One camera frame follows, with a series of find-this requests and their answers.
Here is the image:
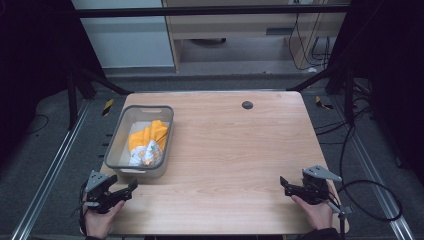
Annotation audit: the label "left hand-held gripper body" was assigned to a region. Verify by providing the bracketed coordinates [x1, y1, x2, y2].
[83, 170, 125, 215]

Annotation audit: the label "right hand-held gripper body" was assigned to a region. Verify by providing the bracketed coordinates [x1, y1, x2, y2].
[289, 164, 343, 206]

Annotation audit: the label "person's right hand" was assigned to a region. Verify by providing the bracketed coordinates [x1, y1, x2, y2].
[291, 185, 335, 232]

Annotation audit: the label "person's left hand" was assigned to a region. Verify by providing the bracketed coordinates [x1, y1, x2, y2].
[82, 194, 126, 240]

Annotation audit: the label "grey plastic basket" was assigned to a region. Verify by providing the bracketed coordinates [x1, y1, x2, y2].
[103, 104, 175, 179]

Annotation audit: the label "orange and white cloth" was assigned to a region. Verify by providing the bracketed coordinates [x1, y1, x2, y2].
[127, 119, 170, 167]

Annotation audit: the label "black yellow tape marker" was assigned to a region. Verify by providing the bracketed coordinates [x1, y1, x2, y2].
[314, 95, 334, 111]
[101, 98, 115, 117]

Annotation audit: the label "black metal stand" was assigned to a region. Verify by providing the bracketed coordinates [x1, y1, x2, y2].
[286, 64, 373, 128]
[63, 63, 134, 132]

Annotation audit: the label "dark curtain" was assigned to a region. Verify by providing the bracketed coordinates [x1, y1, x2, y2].
[324, 0, 424, 188]
[0, 0, 107, 168]

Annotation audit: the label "white cabinet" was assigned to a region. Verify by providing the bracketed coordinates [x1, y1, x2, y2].
[70, 0, 176, 70]

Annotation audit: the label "light wooden desk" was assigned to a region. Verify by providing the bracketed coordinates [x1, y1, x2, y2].
[162, 0, 352, 73]

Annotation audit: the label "black horizontal metal bar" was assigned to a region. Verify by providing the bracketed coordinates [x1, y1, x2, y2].
[71, 4, 351, 19]

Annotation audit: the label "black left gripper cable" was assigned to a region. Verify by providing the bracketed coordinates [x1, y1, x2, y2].
[77, 181, 89, 236]

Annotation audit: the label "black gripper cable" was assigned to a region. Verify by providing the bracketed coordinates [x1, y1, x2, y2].
[328, 123, 403, 223]
[77, 181, 89, 236]

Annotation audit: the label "grey metal bracket on pole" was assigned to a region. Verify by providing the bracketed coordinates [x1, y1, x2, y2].
[326, 199, 354, 240]

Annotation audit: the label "aluminium floor rail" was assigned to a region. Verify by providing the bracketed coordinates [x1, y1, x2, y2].
[333, 96, 416, 240]
[9, 99, 92, 240]

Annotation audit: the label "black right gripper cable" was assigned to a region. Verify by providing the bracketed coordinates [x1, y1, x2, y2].
[328, 123, 403, 223]

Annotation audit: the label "thin black floor cable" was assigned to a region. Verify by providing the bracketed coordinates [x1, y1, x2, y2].
[23, 114, 50, 136]

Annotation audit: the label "black hanging cables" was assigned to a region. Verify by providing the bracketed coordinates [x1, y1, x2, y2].
[287, 2, 333, 72]

